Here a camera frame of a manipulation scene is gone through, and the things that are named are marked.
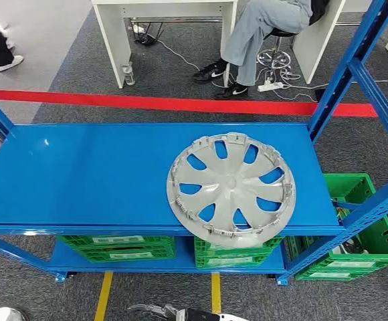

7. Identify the yellow floor tape outline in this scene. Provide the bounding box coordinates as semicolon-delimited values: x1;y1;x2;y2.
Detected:
94;271;222;321

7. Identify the open green plastic crate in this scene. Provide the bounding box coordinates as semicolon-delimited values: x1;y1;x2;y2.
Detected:
286;173;388;270

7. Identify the grey plastic hubcap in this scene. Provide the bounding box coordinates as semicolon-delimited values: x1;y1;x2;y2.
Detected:
166;132;297;249

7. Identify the black round part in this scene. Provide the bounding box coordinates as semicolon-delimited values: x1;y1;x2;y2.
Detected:
343;239;369;255

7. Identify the black cable bundle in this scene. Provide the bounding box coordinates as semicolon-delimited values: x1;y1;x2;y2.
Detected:
133;21;165;47

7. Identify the white floor cable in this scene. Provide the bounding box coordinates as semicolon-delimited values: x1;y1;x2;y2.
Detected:
352;78;388;86
153;37;238;90

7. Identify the white power strip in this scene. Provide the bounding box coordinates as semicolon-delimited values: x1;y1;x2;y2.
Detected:
257;78;285;93

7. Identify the black swivel stool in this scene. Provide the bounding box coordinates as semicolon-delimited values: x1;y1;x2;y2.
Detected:
257;27;299;71

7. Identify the chrome desk crossbar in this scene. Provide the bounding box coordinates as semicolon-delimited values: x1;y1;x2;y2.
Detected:
335;19;388;27
129;17;223;24

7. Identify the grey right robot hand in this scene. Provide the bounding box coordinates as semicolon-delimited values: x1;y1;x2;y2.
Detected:
128;303;178;321

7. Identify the blue steel shelf rack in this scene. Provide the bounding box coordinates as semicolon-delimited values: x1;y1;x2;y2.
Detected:
0;0;388;287

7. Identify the red barrier belt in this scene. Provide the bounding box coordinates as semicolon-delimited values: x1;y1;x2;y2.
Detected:
0;88;388;119

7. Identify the white cable tangle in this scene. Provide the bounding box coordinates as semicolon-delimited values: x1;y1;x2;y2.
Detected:
254;66;331;104

